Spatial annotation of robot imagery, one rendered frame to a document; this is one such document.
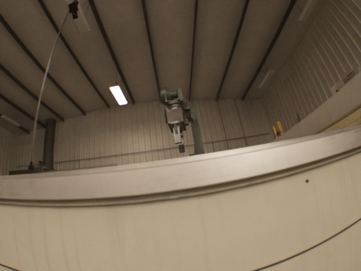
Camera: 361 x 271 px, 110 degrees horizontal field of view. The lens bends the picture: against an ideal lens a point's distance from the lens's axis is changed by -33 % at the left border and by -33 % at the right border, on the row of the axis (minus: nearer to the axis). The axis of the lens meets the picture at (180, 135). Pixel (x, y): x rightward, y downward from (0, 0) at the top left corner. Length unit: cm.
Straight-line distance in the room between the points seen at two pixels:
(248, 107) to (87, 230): 1054
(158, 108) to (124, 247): 979
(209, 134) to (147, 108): 357
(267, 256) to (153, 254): 28
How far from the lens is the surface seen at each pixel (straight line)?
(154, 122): 980
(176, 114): 155
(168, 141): 935
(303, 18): 625
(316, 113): 165
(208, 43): 709
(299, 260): 58
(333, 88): 254
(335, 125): 152
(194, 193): 43
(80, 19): 485
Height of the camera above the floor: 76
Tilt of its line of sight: 19 degrees up
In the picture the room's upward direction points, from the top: 9 degrees counter-clockwise
